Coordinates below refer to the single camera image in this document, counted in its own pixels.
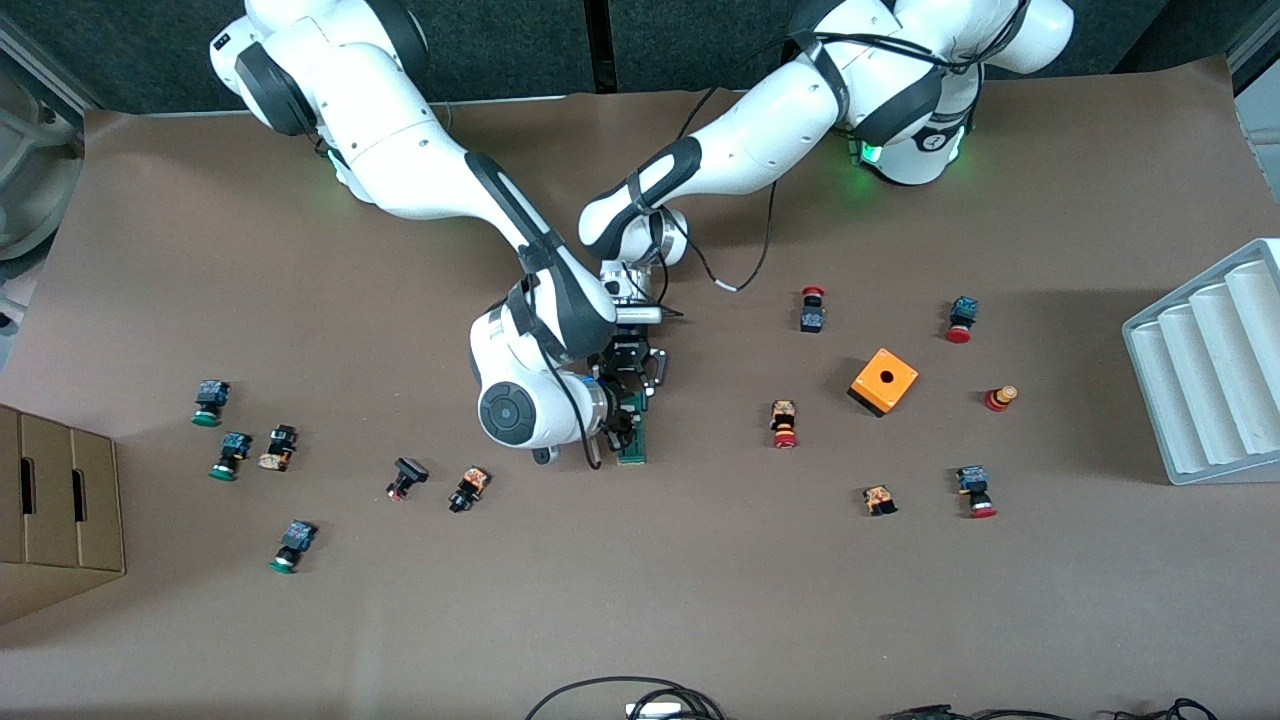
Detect black square button red stem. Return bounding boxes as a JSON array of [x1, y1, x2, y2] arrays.
[[385, 457, 431, 503]]

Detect green mushroom push button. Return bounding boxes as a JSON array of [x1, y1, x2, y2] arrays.
[[191, 379, 232, 429], [268, 519, 319, 576], [208, 431, 254, 483]]

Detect white ribbed plastic tray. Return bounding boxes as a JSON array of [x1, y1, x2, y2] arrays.
[[1121, 238, 1280, 487]]

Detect brown cardboard box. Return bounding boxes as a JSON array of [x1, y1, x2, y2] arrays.
[[0, 403, 127, 626]]

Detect grey metal stand base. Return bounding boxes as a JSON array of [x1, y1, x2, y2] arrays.
[[0, 60, 86, 263]]

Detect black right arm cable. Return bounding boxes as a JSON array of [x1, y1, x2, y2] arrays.
[[525, 285, 603, 471]]

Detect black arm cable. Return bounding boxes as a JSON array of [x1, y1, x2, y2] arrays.
[[678, 30, 986, 293], [525, 285, 603, 471]]

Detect black knob switch orange block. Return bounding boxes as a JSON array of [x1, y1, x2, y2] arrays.
[[448, 466, 492, 515]]

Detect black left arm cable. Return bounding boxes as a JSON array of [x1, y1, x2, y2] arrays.
[[678, 30, 986, 293]]

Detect orange button enclosure box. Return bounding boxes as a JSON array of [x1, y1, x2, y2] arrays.
[[847, 347, 920, 419]]

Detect black looped cable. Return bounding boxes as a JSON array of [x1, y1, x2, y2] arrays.
[[524, 677, 727, 720]]

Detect grey aluminium frame bar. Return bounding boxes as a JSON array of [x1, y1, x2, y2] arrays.
[[0, 20, 101, 113]]

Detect grey metal frame post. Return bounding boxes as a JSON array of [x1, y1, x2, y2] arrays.
[[1226, 18, 1280, 136]]

